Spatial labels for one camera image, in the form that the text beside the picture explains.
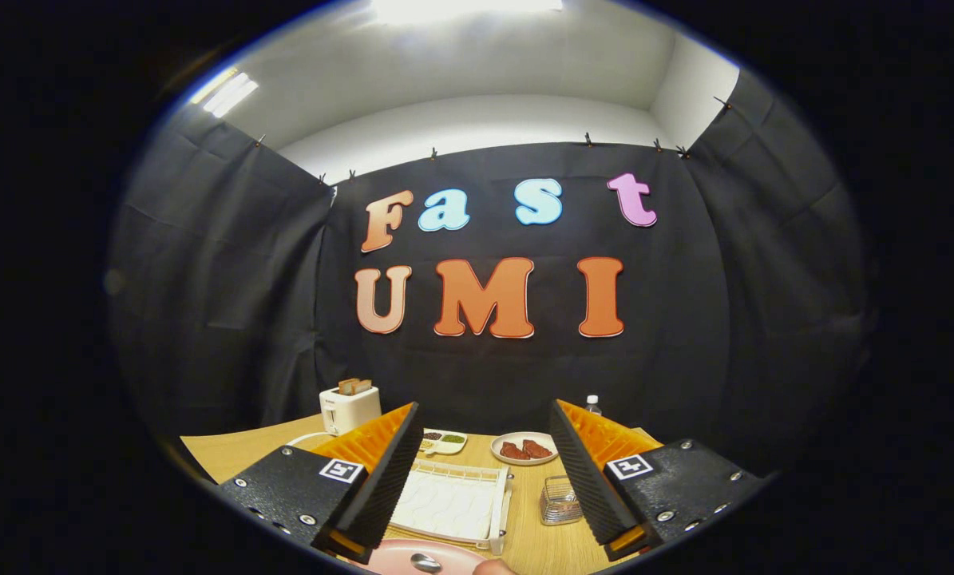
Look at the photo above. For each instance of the toast slices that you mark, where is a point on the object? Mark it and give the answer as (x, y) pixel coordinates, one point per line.
(354, 386)

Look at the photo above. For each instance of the black backdrop cloth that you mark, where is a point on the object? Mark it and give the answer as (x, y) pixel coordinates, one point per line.
(245, 319)

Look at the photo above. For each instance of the pink plate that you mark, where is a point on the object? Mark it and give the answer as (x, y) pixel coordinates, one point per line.
(389, 559)

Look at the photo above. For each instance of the ceiling light panel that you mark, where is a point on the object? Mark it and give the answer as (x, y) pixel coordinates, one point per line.
(225, 93)
(461, 9)

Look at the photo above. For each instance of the white toaster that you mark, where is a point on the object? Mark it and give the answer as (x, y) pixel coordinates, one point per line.
(350, 411)

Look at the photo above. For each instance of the clear bottle with red label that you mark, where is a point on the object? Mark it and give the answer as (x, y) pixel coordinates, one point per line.
(593, 406)

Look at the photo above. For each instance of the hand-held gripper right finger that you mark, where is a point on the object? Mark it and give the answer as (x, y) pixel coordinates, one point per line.
(584, 479)

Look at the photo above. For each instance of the white shallow plate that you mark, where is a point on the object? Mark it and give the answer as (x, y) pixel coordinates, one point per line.
(496, 457)

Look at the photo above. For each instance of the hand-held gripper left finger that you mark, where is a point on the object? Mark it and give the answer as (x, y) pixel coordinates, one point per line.
(389, 479)

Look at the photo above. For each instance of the white divided spice dish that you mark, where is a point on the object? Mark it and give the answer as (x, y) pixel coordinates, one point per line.
(445, 443)

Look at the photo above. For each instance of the brown meat piece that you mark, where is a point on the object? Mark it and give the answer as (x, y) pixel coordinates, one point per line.
(537, 448)
(514, 451)

